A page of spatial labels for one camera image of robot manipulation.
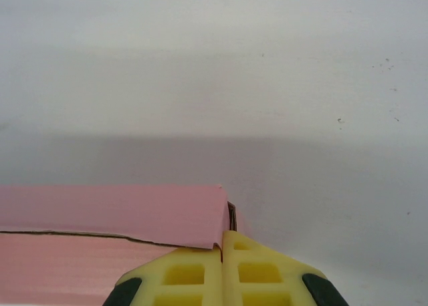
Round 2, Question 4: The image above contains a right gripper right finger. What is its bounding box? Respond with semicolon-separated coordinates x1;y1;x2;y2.
222;230;350;306

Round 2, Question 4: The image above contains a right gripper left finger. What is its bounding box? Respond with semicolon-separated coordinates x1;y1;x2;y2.
105;244;224;306

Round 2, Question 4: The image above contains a pink cardboard box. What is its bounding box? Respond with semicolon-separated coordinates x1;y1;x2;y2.
0;184;249;306

